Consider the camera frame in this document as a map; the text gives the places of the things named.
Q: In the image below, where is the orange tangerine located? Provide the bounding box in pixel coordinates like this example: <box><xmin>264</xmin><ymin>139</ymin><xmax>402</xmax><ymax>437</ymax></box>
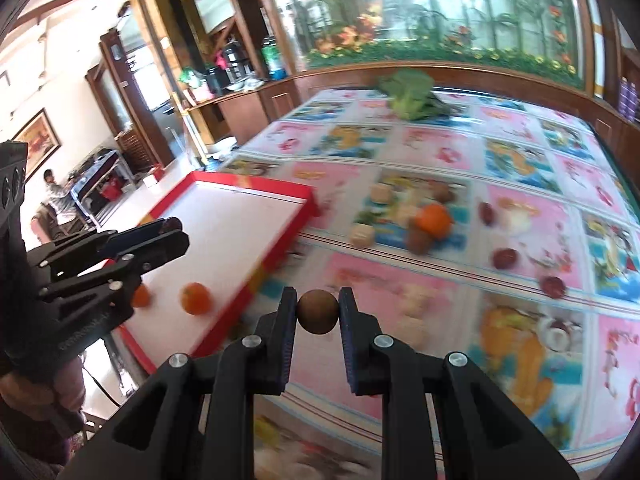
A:
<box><xmin>131</xmin><ymin>283</ymin><xmax>152</xmax><ymax>309</ymax></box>
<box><xmin>180</xmin><ymin>282</ymin><xmax>214</xmax><ymax>315</ymax></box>
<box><xmin>414</xmin><ymin>203</ymin><xmax>454</xmax><ymax>240</ymax></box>

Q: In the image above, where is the brown round longan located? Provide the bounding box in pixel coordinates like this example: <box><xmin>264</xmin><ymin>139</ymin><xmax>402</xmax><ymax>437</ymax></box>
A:
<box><xmin>296</xmin><ymin>289</ymin><xmax>340</xmax><ymax>335</ymax></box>

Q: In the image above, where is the operator left hand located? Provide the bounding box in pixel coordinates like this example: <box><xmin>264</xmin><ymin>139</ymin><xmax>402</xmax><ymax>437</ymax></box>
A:
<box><xmin>1</xmin><ymin>356</ymin><xmax>86</xmax><ymax>441</ymax></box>

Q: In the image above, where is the seated person background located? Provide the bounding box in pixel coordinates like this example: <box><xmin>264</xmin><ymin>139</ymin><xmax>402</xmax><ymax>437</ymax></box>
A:
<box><xmin>43</xmin><ymin>169</ymin><xmax>77</xmax><ymax>224</ymax></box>

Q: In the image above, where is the red white shallow box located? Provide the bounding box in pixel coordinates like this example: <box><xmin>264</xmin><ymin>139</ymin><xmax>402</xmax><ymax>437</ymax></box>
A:
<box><xmin>119</xmin><ymin>171</ymin><xmax>318</xmax><ymax>374</ymax></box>

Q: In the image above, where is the brown longan by tangerine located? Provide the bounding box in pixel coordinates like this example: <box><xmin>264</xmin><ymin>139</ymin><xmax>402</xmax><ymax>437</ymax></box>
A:
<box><xmin>406</xmin><ymin>229</ymin><xmax>434</xmax><ymax>256</ymax></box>

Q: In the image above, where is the red jujube centre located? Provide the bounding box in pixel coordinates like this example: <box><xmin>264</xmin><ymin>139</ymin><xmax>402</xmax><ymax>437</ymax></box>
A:
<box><xmin>491</xmin><ymin>248</ymin><xmax>520</xmax><ymax>270</ymax></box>

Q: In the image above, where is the wooden side cabinet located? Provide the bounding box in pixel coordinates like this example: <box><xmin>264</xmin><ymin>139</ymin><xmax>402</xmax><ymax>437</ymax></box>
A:
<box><xmin>186</xmin><ymin>77</ymin><xmax>302</xmax><ymax>145</ymax></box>

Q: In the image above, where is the fruit print tablecloth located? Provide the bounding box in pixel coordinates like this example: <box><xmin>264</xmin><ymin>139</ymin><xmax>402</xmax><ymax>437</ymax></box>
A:
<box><xmin>224</xmin><ymin>88</ymin><xmax>639</xmax><ymax>477</ymax></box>

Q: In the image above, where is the small red jujube far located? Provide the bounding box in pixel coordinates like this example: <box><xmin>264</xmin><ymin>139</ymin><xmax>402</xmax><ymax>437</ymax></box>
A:
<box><xmin>478</xmin><ymin>202</ymin><xmax>496</xmax><ymax>226</ymax></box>

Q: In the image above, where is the red jujube right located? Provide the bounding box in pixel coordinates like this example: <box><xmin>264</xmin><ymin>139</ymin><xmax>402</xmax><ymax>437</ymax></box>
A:
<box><xmin>539</xmin><ymin>275</ymin><xmax>566</xmax><ymax>299</ymax></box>

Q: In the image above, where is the pale cake piece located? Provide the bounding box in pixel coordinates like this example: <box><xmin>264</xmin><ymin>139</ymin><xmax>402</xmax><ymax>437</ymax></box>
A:
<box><xmin>499</xmin><ymin>207</ymin><xmax>532</xmax><ymax>236</ymax></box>

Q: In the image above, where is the black kettle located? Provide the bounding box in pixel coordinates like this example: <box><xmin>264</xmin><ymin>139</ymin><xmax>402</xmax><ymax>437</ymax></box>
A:
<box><xmin>222</xmin><ymin>40</ymin><xmax>252</xmax><ymax>82</ymax></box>

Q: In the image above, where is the green label plastic bottle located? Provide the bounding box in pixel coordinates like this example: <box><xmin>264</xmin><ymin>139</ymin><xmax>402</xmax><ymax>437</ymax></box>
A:
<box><xmin>262</xmin><ymin>36</ymin><xmax>288</xmax><ymax>80</ymax></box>

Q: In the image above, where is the green leafy vegetable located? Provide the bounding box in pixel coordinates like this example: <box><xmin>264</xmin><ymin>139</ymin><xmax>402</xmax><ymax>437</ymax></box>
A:
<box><xmin>378</xmin><ymin>68</ymin><xmax>454</xmax><ymax>122</ymax></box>

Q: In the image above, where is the purple bottle left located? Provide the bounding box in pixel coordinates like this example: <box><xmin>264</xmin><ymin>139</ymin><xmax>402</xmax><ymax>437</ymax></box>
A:
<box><xmin>617</xmin><ymin>77</ymin><xmax>629</xmax><ymax>118</ymax></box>

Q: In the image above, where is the purple bottle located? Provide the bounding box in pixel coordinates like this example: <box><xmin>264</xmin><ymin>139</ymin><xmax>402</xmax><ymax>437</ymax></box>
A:
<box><xmin>617</xmin><ymin>77</ymin><xmax>629</xmax><ymax>118</ymax></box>
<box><xmin>627</xmin><ymin>82</ymin><xmax>639</xmax><ymax>122</ymax></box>

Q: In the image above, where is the purple bottle right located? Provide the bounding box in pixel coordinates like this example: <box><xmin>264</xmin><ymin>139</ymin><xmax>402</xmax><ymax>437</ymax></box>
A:
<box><xmin>627</xmin><ymin>82</ymin><xmax>639</xmax><ymax>122</ymax></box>

